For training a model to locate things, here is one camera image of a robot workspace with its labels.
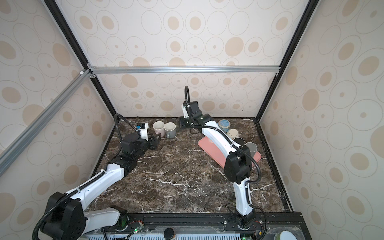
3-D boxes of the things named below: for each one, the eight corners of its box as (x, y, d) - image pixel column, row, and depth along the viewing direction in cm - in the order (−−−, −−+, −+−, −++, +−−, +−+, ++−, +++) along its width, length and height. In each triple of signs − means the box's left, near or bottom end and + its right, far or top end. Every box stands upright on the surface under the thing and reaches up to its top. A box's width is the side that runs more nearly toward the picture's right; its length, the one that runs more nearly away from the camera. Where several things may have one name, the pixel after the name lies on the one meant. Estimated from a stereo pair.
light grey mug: (165, 143, 107) (163, 133, 99) (167, 131, 114) (165, 122, 106) (175, 143, 107) (174, 133, 99) (176, 131, 114) (175, 122, 106)
